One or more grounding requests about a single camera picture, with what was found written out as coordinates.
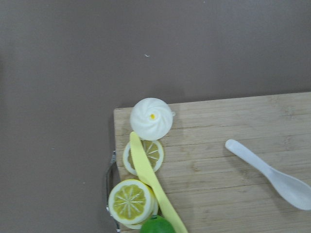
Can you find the white ceramic spoon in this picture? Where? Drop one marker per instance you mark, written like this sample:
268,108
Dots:
294,191

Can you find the bamboo cutting board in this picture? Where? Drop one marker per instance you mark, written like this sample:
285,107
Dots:
213,190

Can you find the metal cutting board handle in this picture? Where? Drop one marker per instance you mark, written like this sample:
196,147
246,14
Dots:
109,184

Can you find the lemon slice under knife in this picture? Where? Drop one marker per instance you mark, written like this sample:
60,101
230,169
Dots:
153,150

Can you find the yellow plastic knife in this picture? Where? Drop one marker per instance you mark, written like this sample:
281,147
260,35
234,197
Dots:
147,175

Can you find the white toy steamed bun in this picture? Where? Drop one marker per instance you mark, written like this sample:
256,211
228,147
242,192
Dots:
151,119

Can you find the lower lemon slice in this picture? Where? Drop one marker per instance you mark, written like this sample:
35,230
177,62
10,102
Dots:
153,212

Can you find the green lime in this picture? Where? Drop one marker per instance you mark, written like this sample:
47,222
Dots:
157,224

